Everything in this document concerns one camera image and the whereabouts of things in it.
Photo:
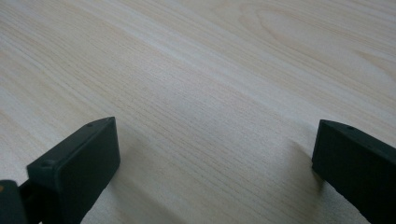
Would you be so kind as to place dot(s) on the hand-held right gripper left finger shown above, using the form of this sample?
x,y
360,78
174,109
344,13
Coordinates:
x,y
77,168

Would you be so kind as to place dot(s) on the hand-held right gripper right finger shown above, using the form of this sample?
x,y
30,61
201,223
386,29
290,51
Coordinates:
x,y
358,165

